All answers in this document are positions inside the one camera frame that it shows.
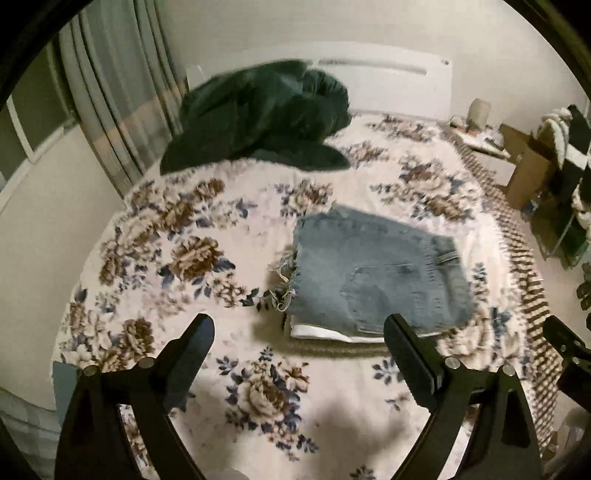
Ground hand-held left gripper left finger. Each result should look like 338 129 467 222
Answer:
54 313 216 480

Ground floral printed blanket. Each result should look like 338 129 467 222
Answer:
54 113 570 480

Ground window frame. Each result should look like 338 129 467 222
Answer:
0 85 80 185

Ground glass side table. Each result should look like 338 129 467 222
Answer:
530 191 591 269

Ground brown cardboard box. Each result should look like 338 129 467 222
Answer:
501 122 562 211

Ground folded white cloth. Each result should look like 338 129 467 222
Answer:
283 314 444 344

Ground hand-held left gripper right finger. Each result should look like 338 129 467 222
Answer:
383 313 544 480

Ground folded blue denim jeans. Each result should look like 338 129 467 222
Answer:
268 205 476 335

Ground dark green pants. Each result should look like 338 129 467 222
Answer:
160 59 353 176

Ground black chair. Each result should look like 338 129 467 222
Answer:
552 104 591 199

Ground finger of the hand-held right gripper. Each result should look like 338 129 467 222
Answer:
542 316 591 366

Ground grey striped curtain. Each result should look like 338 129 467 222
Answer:
59 0 186 186

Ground white knitted cloth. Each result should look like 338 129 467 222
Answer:
539 106 574 160

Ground green plant leaves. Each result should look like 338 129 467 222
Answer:
575 262 591 311

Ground white bedside table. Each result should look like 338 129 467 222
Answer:
449 115 519 186

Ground white headboard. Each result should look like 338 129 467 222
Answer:
187 44 454 124

